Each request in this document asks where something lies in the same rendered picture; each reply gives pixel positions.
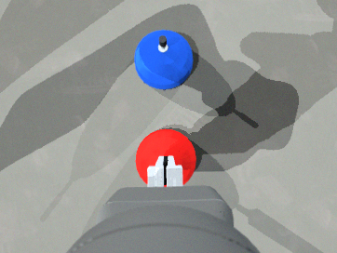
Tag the red dome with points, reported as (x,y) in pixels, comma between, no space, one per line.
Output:
(166,142)

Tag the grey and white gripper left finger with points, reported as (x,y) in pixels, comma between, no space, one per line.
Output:
(156,175)

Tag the blue dome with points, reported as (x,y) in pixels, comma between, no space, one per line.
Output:
(164,64)

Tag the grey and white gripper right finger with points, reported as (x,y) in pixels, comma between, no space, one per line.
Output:
(173,172)

